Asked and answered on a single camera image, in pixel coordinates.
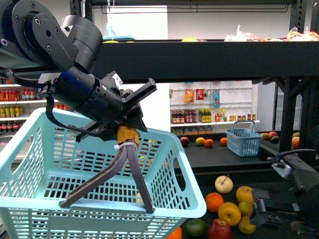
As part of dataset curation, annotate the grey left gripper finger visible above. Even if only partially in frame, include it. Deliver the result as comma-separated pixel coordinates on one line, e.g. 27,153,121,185
127,144,155,214

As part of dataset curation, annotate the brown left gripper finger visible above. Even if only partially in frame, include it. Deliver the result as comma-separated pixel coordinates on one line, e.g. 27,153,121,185
59,145,127,208

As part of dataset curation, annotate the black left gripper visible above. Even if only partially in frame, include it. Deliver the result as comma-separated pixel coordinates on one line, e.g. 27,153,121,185
38,67,157,142

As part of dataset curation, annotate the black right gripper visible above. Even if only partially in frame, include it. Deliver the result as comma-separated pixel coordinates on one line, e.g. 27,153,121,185
250,149,319,227

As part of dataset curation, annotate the light blue plastic basket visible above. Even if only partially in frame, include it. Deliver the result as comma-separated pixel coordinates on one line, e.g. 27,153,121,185
0,108,206,239

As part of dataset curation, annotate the black fruit shelf tray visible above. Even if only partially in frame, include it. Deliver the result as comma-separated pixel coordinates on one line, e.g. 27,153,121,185
171,131,319,239

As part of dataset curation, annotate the black upper shelf board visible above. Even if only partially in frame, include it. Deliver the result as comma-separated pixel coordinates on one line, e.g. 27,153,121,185
93,41,319,84

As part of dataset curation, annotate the kiwi upper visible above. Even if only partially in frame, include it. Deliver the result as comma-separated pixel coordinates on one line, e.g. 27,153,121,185
238,201,253,217

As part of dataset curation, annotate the kiwi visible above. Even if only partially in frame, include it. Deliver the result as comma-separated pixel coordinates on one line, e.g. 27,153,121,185
238,201,253,217
238,216,256,235

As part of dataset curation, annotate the large orange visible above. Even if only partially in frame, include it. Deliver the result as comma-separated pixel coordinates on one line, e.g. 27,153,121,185
166,227,182,239

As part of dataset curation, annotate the yellow orange apple back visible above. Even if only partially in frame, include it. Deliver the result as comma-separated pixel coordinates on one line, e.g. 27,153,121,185
236,186,254,205

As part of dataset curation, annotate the yellow orange apple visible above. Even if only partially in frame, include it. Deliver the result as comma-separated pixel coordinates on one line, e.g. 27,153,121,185
217,202,241,227
236,186,254,205

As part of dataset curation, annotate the kiwi lower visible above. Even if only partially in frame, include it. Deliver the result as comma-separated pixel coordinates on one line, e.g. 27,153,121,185
238,216,256,235

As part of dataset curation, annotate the green lime lower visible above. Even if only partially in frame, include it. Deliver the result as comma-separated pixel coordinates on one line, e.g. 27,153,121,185
184,219,207,238

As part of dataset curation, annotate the yellow orange apple front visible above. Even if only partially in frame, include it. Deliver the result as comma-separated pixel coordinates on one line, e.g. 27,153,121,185
217,202,241,227

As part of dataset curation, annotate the white round pear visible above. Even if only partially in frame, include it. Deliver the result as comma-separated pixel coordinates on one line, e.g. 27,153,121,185
214,175,233,194

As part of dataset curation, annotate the small orange tangerine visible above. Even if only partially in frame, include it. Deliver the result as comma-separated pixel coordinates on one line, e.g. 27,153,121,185
205,192,224,213

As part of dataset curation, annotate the dark red apple centre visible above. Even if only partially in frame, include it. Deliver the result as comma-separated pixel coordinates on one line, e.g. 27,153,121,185
207,219,233,239

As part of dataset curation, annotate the small blue shopping basket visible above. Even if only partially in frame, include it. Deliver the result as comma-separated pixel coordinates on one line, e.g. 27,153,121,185
225,120,262,157

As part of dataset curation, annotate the white wall goods shelf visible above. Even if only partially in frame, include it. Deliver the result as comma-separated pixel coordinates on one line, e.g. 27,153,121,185
169,81,259,135

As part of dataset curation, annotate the black shelf post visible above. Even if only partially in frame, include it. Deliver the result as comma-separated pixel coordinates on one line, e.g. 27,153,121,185
279,77,303,152

